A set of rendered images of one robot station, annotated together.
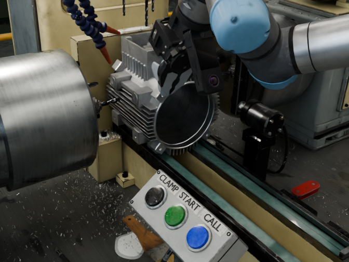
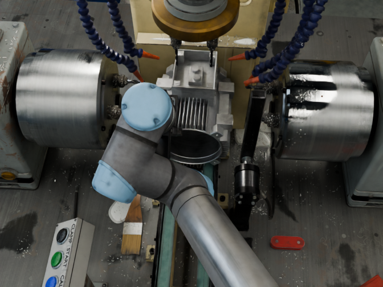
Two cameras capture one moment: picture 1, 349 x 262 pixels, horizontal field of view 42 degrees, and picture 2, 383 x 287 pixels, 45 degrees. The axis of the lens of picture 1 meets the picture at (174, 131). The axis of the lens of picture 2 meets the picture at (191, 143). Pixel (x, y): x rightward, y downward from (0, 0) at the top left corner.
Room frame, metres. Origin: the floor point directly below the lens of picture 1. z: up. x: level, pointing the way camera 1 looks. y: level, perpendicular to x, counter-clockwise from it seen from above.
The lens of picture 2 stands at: (0.41, -0.41, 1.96)
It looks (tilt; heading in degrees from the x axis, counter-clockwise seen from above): 57 degrees down; 39
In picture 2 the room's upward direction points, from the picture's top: straight up
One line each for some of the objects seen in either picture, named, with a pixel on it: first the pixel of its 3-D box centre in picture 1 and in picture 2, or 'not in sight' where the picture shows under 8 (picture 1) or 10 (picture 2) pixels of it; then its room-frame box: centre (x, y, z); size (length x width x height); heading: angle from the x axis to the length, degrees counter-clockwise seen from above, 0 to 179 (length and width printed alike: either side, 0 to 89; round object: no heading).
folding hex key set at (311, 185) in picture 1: (305, 190); (286, 242); (0.91, -0.32, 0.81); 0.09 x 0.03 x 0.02; 126
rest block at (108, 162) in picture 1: (104, 154); not in sight; (0.96, 0.17, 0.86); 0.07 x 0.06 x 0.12; 126
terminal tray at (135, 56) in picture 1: (152, 55); (195, 78); (0.99, 0.06, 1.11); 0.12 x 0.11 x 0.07; 34
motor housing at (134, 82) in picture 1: (161, 99); (193, 114); (0.96, 0.03, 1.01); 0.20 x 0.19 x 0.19; 34
